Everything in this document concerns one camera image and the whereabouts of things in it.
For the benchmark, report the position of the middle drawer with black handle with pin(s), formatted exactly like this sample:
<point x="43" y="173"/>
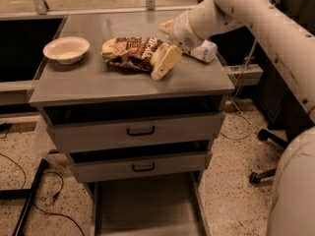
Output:
<point x="132" y="162"/>

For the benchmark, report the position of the open bottom drawer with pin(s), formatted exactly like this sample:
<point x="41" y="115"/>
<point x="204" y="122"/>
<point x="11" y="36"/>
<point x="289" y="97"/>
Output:
<point x="165" y="205"/>

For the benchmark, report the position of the top drawer with black handle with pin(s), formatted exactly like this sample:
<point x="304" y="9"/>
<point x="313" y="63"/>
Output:
<point x="134" y="123"/>

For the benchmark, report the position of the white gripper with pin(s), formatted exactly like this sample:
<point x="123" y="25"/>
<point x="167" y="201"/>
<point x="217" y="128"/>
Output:
<point x="181" y="32"/>

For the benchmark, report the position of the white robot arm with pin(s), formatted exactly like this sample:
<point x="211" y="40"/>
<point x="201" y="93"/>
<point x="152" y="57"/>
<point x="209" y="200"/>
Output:
<point x="291" y="48"/>

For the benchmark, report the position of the grey drawer cabinet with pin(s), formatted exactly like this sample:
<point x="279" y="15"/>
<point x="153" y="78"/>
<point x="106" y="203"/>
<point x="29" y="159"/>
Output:
<point x="92" y="81"/>

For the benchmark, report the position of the drawer with black handle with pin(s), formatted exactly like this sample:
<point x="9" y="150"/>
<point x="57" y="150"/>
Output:
<point x="132" y="162"/>
<point x="134" y="123"/>

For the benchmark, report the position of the white bowl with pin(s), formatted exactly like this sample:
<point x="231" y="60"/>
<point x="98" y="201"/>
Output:
<point x="66" y="50"/>

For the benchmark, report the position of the brown chip bag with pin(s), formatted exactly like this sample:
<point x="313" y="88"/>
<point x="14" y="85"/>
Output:
<point x="134" y="53"/>

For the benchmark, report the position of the clear plastic water bottle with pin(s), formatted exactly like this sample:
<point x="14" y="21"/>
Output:
<point x="206" y="52"/>

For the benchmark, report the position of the black metal floor frame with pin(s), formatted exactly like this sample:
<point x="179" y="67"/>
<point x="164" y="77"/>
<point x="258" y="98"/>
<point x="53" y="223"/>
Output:
<point x="27" y="195"/>

